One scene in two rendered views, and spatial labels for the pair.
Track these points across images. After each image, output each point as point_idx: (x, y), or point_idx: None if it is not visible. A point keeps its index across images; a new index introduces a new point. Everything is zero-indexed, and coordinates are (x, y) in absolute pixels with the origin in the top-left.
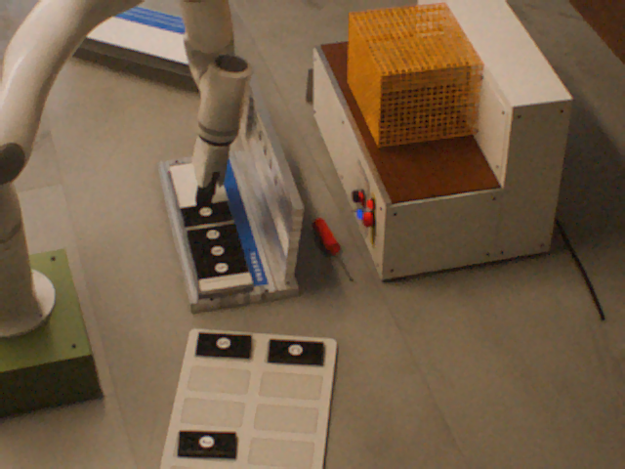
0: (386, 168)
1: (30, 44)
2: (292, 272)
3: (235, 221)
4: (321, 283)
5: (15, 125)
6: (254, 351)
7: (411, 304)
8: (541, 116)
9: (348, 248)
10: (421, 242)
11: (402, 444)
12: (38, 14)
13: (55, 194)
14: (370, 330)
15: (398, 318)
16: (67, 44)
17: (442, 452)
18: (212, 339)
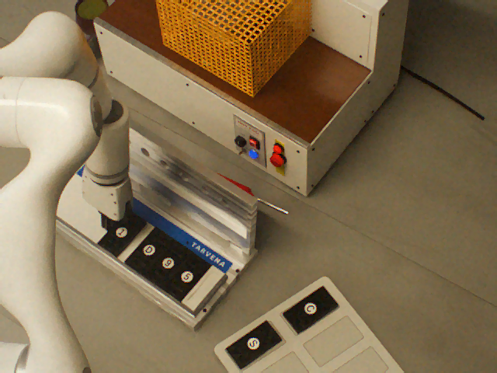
0: (274, 112)
1: (25, 269)
2: (253, 245)
3: (151, 222)
4: (264, 231)
5: (72, 355)
6: (278, 331)
7: (345, 202)
8: (395, 1)
9: (252, 184)
10: (328, 151)
11: (450, 328)
12: (8, 233)
13: None
14: (338, 247)
15: (347, 221)
16: (53, 239)
17: (482, 315)
18: (240, 346)
